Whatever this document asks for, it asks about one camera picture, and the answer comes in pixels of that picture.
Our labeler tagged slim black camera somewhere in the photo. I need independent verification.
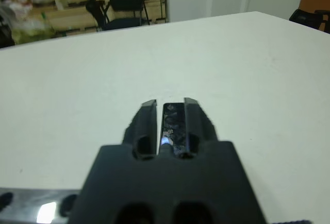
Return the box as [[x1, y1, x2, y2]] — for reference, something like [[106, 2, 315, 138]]
[[160, 102, 191, 157]]

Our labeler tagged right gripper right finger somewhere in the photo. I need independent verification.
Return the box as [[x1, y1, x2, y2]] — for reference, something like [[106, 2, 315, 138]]
[[183, 97, 220, 159]]

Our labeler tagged yellow green plastic bag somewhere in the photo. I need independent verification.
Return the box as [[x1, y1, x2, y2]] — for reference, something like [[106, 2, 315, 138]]
[[11, 10, 56, 45]]

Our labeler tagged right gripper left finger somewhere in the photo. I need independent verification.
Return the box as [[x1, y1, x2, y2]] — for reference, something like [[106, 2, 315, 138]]
[[121, 99, 158, 160]]

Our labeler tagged black office chair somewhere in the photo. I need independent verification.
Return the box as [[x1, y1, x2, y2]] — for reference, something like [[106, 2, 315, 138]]
[[288, 9, 330, 33]]

